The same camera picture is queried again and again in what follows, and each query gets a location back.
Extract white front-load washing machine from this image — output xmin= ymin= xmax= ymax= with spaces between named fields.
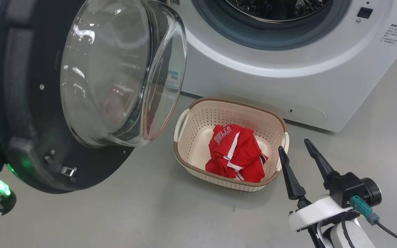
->
xmin=166 ymin=0 xmax=397 ymax=133

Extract red jersey with black logo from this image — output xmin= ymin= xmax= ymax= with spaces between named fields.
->
xmin=205 ymin=153 xmax=269 ymax=183

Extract cream perforated laundry basket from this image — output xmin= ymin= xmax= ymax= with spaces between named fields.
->
xmin=173 ymin=97 xmax=290 ymax=192

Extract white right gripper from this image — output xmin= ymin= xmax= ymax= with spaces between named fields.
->
xmin=278 ymin=138 xmax=358 ymax=232

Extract blue energy label sticker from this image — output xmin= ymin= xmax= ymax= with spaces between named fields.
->
xmin=167 ymin=71 xmax=179 ymax=90

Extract black glass washing machine door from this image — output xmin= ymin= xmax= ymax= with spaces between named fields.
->
xmin=0 ymin=0 xmax=188 ymax=194

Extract right camera cable teal plug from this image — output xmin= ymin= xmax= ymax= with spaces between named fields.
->
xmin=350 ymin=195 xmax=397 ymax=248

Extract red Bulls shorts white stripe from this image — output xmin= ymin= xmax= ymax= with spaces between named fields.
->
xmin=208 ymin=124 xmax=263 ymax=173

